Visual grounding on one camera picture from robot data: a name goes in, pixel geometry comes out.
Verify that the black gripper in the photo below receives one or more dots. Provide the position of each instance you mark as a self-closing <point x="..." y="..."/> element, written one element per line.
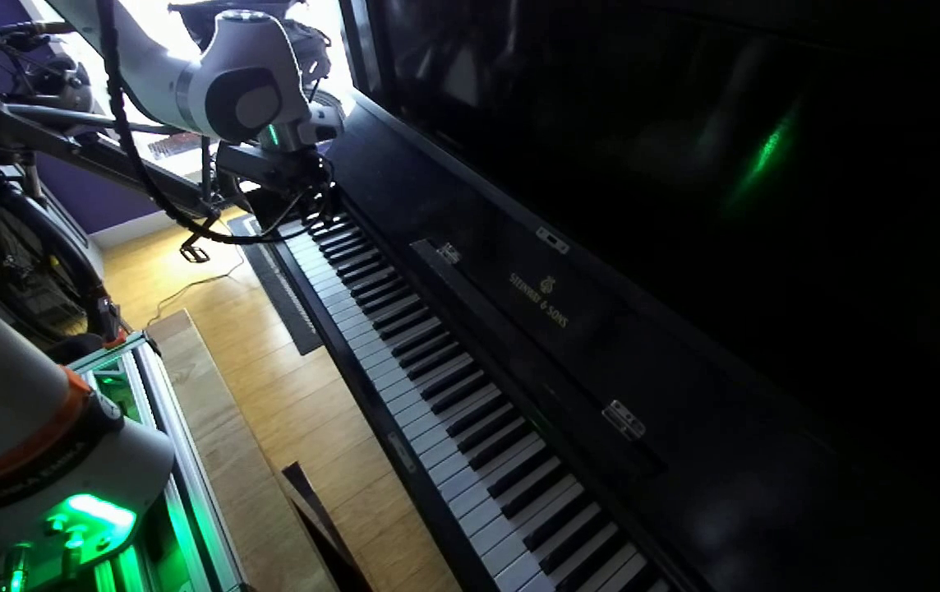
<point x="269" y="169"/>

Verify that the black upright piano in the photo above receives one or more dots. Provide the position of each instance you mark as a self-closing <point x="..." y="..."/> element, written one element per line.
<point x="623" y="329"/>

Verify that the dark grey floor mat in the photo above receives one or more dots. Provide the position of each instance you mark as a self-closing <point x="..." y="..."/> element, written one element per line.
<point x="279" y="290"/>

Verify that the long light wooden bench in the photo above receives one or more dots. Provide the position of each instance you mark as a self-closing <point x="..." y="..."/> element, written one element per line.
<point x="217" y="439"/>

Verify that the black bicycle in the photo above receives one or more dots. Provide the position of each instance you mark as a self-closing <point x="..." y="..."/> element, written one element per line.
<point x="55" y="142"/>

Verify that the black slanted board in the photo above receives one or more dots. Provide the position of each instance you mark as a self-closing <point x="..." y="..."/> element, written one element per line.
<point x="325" y="528"/>

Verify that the metal robot base frame green-lit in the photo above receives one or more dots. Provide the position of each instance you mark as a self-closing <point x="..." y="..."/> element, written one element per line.
<point x="180" y="514"/>

